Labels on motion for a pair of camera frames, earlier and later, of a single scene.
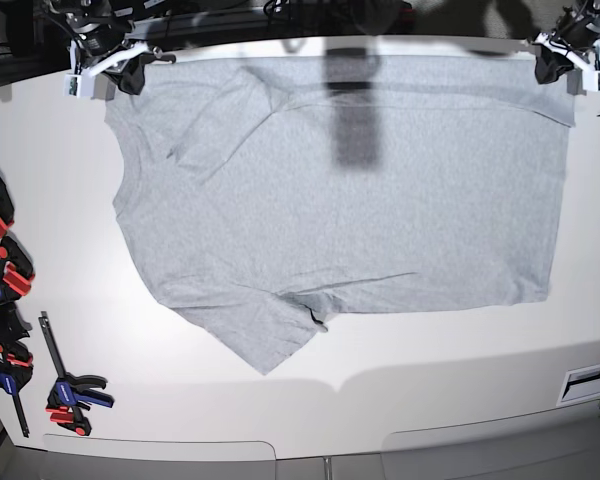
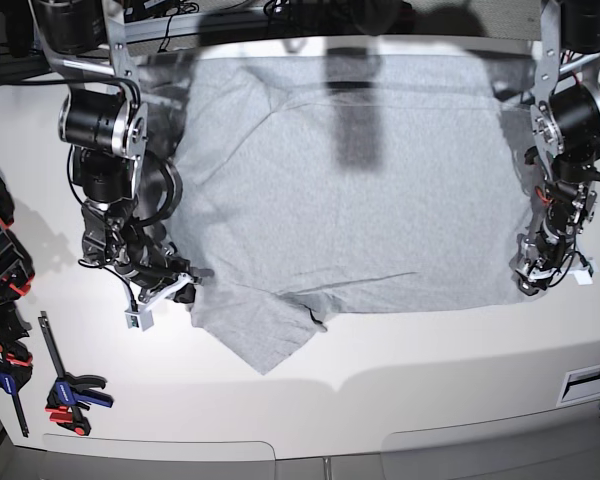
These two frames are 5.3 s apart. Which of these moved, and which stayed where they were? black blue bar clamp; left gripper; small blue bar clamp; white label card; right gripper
Moved: right gripper; left gripper
Stayed: small blue bar clamp; black blue bar clamp; white label card
